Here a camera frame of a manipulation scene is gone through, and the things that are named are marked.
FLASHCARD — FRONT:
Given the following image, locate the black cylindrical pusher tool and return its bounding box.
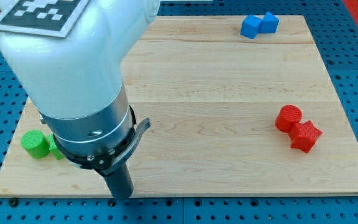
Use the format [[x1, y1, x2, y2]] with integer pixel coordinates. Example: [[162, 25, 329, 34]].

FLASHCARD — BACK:
[[104, 164, 134, 200]]

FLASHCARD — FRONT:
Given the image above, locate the wooden board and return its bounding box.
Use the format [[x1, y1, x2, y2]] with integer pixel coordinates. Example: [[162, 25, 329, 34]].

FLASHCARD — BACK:
[[0, 16, 358, 198]]

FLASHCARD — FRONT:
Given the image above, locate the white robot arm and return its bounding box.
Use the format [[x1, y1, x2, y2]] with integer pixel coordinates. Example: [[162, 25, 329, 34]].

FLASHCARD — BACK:
[[0, 1, 160, 151]]

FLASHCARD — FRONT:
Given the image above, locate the red star block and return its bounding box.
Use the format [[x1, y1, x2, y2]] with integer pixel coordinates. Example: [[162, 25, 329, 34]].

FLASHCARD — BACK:
[[288, 120, 323, 153]]

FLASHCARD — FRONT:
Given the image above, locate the green cylinder block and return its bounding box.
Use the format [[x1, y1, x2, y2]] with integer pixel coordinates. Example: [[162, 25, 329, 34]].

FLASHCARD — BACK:
[[21, 129, 50, 159]]

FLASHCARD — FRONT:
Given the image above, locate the red cylinder block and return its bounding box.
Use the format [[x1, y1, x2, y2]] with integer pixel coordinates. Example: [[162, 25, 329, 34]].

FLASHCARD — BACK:
[[275, 105, 303, 133]]

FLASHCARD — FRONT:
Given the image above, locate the blue cube block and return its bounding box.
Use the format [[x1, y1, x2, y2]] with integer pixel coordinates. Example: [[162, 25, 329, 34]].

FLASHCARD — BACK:
[[240, 15, 262, 39]]

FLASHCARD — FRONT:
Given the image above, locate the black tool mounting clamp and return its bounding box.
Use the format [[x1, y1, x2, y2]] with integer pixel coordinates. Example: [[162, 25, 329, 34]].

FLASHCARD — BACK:
[[46, 105, 150, 176]]

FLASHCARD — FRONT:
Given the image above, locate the green star block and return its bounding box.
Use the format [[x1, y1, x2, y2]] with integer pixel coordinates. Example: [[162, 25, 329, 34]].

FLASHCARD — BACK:
[[47, 134, 65, 160]]

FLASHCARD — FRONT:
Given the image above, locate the black and white fiducial tag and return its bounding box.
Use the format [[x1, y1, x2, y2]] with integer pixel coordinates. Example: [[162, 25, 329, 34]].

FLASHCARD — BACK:
[[0, 0, 89, 38]]

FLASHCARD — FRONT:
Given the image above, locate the blue pentagon block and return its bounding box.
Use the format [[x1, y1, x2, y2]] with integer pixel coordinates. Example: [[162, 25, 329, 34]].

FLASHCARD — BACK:
[[259, 12, 280, 34]]

